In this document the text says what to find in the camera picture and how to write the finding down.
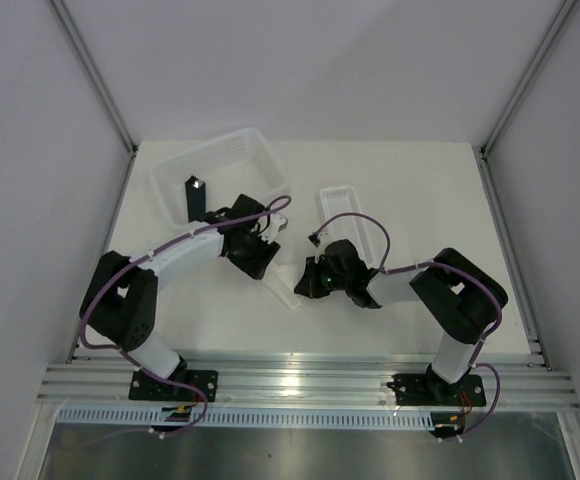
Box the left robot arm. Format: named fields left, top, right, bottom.
left=79, top=194, right=291, bottom=400

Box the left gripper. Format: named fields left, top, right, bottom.
left=227, top=228, right=280, bottom=281

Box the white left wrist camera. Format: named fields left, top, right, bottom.
left=260, top=213, right=288, bottom=243

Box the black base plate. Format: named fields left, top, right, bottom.
left=386, top=373, right=486, bottom=407
left=128, top=368, right=218, bottom=403

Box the large white plastic basket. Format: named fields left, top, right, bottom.
left=149, top=128, right=290, bottom=230

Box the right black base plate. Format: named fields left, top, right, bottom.
left=386, top=373, right=486, bottom=407

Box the black block in basket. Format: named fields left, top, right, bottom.
left=185, top=175, right=207, bottom=222

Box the right aluminium frame post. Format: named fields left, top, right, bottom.
left=479, top=0, right=580, bottom=161

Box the small white utensil tray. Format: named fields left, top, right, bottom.
left=317, top=184, right=375, bottom=264

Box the left aluminium frame post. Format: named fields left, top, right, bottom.
left=46, top=0, right=138, bottom=157

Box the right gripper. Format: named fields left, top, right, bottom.
left=295, top=255, right=350, bottom=300

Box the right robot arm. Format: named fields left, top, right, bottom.
left=294, top=240, right=508, bottom=404

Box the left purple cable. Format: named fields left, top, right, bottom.
left=78, top=194, right=292, bottom=396

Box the white slotted cable duct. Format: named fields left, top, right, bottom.
left=56, top=405, right=434, bottom=431

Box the white paper napkin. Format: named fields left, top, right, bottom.
left=262, top=262, right=301, bottom=310

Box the purple cable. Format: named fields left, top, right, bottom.
left=309, top=212, right=509, bottom=361
left=78, top=194, right=292, bottom=396

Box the aluminium mounting rail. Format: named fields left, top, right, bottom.
left=36, top=348, right=580, bottom=412

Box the aluminium frame post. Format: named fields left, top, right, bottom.
left=46, top=0, right=138, bottom=157
left=479, top=0, right=580, bottom=161

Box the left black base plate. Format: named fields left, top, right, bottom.
left=128, top=368, right=218, bottom=403

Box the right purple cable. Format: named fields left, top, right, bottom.
left=309, top=212, right=509, bottom=361

